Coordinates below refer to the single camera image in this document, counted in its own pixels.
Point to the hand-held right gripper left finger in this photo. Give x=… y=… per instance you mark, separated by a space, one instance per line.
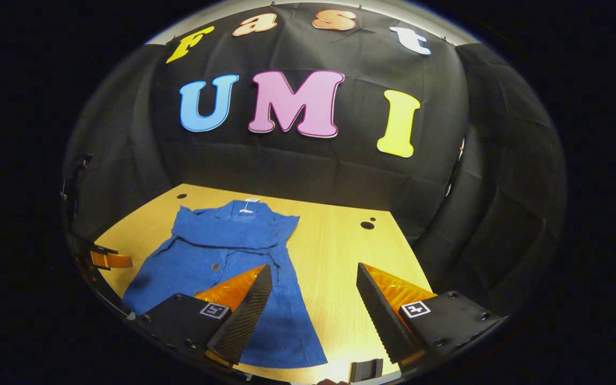
x=246 y=315

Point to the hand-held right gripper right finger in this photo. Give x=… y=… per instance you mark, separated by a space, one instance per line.
x=383 y=315

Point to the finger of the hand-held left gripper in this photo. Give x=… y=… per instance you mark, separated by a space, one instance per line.
x=113 y=261

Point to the blue jacket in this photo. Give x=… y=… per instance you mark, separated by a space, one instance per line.
x=217 y=240

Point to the white paper hang tag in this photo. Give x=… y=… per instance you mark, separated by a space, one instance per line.
x=249 y=201

